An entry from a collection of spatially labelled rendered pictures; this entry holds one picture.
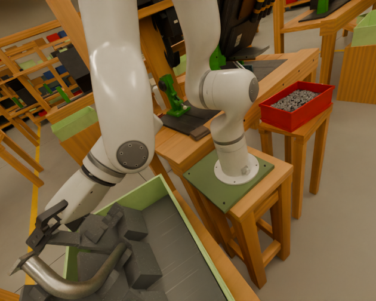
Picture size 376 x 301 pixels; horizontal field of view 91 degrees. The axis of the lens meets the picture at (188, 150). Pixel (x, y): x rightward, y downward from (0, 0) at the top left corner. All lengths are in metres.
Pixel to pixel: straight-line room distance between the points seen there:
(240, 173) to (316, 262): 0.96
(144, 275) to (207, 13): 0.71
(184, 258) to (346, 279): 1.10
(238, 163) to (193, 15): 0.50
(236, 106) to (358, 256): 1.33
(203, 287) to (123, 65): 0.59
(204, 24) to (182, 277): 0.70
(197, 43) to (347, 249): 1.50
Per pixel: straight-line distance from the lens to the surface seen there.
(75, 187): 0.39
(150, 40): 1.45
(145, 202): 0.87
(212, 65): 1.34
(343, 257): 1.63
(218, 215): 1.09
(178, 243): 0.73
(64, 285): 0.53
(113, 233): 0.79
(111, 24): 0.35
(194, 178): 0.85
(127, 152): 0.28
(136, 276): 0.66
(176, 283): 0.68
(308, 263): 1.57
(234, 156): 0.70
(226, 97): 0.54
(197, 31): 0.52
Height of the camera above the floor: 1.46
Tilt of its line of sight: 35 degrees down
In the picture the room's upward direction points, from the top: 23 degrees counter-clockwise
